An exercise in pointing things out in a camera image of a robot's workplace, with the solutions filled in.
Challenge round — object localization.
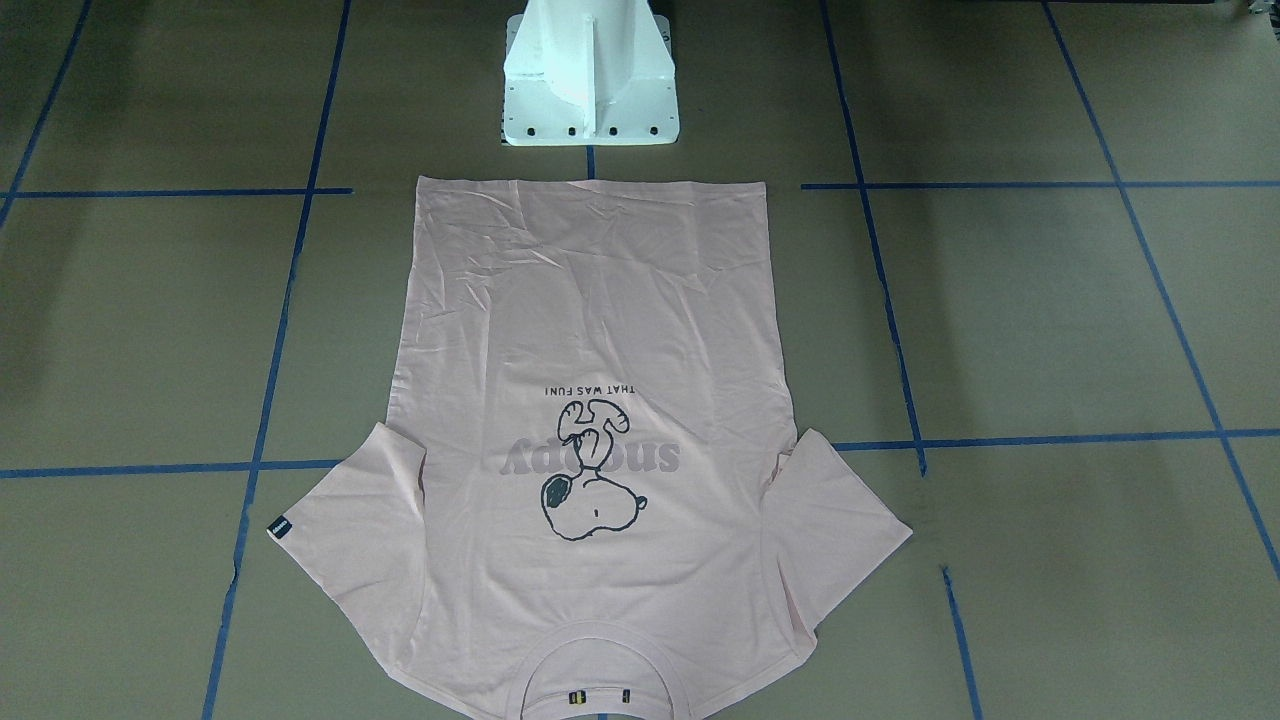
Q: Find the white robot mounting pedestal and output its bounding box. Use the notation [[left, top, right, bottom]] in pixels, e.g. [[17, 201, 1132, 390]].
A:
[[500, 1, 681, 147]]

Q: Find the pink Snoopy t-shirt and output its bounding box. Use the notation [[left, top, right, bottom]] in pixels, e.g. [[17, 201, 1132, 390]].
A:
[[270, 177, 911, 719]]

